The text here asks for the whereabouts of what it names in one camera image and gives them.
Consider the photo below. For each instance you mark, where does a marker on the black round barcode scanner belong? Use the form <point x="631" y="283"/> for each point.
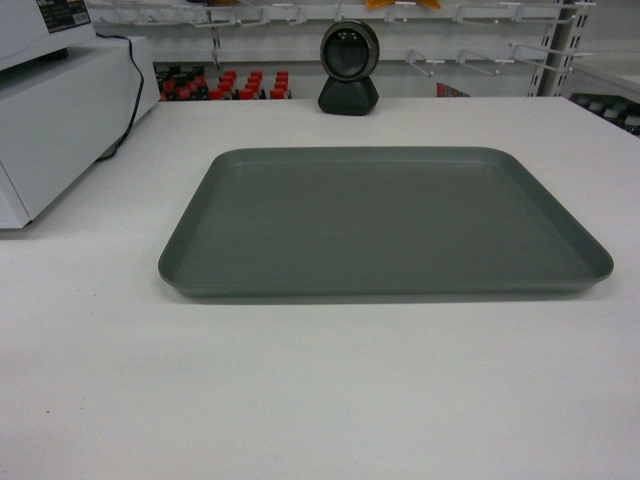
<point x="349" y="54"/>

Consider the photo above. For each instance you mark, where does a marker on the red capped bottles row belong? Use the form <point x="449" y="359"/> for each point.
<point x="196" y="82"/>

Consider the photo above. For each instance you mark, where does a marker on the white cash register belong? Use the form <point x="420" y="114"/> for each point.
<point x="69" y="97"/>

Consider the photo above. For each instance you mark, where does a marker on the white slotted shelf upright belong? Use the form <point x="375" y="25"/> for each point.
<point x="560" y="47"/>

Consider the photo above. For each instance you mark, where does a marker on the grey rectangular serving tray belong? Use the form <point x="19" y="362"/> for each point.
<point x="377" y="221"/>

